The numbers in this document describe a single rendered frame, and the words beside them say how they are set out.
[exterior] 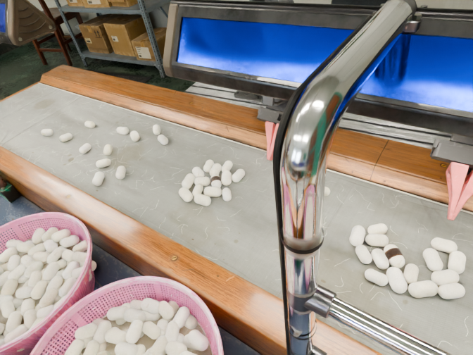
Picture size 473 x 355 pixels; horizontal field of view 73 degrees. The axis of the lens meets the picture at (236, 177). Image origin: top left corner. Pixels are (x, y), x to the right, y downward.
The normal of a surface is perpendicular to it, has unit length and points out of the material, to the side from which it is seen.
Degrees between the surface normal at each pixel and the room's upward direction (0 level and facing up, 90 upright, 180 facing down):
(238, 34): 58
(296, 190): 90
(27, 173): 0
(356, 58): 27
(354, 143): 0
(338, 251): 0
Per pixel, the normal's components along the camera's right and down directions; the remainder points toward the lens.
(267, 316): -0.13, -0.73
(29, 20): 0.82, 0.30
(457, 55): -0.55, 0.13
